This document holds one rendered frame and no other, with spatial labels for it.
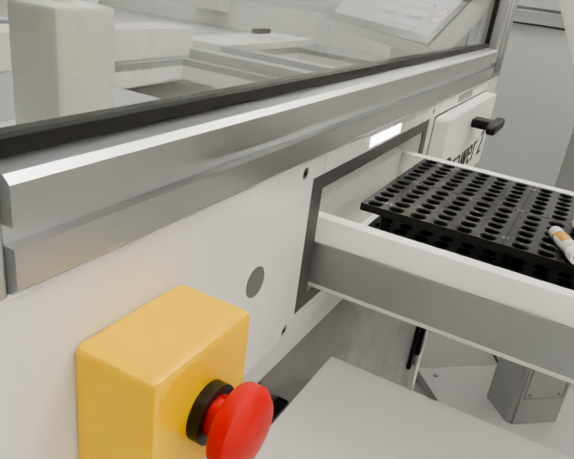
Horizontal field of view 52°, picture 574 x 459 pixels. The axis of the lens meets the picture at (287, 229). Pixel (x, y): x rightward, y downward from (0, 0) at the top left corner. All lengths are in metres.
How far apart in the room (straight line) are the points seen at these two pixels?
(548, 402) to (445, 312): 1.33
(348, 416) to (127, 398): 0.25
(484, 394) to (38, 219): 1.65
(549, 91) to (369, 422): 1.84
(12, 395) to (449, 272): 0.29
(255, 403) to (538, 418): 1.54
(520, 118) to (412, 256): 1.82
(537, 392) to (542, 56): 1.11
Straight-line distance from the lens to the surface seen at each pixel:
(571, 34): 1.26
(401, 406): 0.49
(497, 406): 1.76
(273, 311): 0.42
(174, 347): 0.25
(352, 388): 0.49
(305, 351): 0.57
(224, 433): 0.25
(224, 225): 0.32
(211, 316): 0.28
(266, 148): 0.35
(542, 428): 1.77
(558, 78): 2.20
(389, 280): 0.44
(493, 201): 0.54
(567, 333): 0.42
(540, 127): 2.22
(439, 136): 0.71
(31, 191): 0.21
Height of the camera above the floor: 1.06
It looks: 24 degrees down
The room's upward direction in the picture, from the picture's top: 7 degrees clockwise
